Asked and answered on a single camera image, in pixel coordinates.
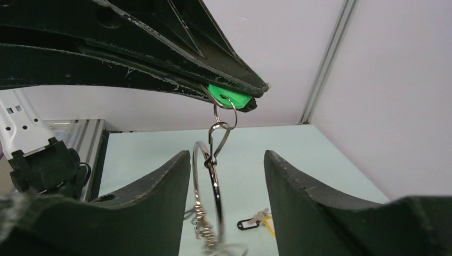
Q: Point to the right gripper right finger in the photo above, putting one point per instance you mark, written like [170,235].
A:
[313,218]

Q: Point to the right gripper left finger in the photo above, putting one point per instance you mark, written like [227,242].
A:
[142,218]

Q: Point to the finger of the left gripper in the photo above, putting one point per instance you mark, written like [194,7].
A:
[133,26]
[171,70]

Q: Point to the large silver keyring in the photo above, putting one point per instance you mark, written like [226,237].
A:
[207,214]

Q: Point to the green tag key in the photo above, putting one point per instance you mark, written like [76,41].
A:
[225,99]

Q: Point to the yellow tag key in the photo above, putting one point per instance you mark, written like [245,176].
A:
[268,220]

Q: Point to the black tag key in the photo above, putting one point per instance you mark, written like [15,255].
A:
[258,220]

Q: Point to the left aluminium corner post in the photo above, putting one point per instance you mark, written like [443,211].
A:
[338,33]

